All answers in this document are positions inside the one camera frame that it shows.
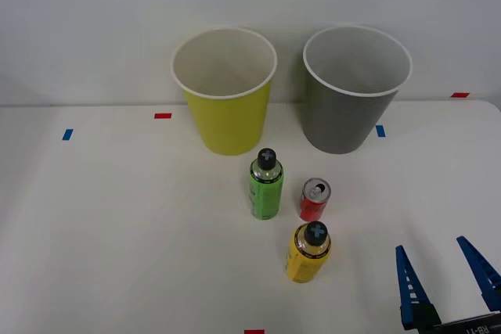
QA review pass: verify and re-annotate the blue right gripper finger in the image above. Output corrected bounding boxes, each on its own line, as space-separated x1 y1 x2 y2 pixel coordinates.
456 235 501 313
395 245 443 332

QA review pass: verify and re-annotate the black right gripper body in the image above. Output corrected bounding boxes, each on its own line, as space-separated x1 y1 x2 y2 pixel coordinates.
406 311 501 334

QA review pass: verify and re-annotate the yellow plastic bottle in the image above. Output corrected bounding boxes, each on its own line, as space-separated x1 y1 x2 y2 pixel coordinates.
285 221 333 284

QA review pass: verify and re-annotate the red drink can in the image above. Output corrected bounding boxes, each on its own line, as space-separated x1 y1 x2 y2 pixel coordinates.
299 177 333 222

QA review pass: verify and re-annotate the green plastic bottle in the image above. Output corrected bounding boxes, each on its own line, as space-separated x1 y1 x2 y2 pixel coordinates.
249 148 284 221

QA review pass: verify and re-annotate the grey plastic waste bin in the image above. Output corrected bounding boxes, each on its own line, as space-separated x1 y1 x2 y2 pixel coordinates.
300 24 414 155

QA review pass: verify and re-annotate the yellow-green plastic waste bin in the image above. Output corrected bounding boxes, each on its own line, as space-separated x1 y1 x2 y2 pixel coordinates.
170 27 279 156

